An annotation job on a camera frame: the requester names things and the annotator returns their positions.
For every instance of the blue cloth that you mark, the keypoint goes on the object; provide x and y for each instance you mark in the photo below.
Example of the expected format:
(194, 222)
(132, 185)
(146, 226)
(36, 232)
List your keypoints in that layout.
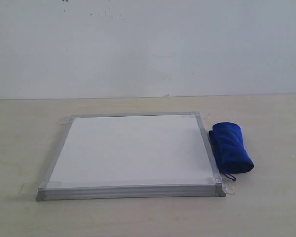
(229, 151)

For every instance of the white board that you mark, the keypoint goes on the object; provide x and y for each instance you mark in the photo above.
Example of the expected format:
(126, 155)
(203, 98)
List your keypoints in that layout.
(136, 155)

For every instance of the clear tape back right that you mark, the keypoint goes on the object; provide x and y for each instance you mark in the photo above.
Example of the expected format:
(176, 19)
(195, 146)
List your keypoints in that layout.
(205, 116)

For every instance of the clear tape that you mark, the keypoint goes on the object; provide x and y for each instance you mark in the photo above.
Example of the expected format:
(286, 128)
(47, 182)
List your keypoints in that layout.
(229, 187)
(205, 116)
(29, 189)
(63, 121)

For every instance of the clear tape back left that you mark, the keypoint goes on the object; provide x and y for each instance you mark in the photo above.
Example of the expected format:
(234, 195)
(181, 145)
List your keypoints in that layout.
(63, 121)

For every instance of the clear tape front right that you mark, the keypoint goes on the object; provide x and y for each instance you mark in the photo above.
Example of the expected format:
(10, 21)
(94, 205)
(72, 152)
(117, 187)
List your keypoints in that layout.
(229, 187)

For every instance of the clear tape front left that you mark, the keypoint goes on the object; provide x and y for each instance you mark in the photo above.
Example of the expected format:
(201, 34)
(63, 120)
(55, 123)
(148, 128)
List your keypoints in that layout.
(29, 189)

